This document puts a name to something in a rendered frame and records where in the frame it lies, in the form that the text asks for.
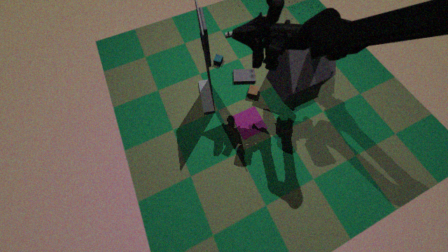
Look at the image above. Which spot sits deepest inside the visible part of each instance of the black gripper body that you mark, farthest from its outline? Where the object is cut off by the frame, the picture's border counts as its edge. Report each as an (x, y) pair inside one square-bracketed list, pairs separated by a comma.
[(269, 27)]

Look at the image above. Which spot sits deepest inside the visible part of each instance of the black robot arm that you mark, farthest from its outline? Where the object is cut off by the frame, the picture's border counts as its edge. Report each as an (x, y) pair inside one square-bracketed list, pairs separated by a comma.
[(327, 34)]

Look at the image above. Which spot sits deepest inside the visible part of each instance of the black panel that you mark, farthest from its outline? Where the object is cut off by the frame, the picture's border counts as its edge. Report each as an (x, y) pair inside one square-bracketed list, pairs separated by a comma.
[(205, 87)]

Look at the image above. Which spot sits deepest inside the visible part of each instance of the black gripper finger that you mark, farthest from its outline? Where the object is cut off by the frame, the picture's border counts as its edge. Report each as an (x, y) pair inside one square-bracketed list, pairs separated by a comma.
[(251, 28), (249, 41)]

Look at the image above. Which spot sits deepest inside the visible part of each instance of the magenta square zone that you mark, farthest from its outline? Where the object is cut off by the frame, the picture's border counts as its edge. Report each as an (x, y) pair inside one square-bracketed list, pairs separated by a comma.
[(249, 122)]

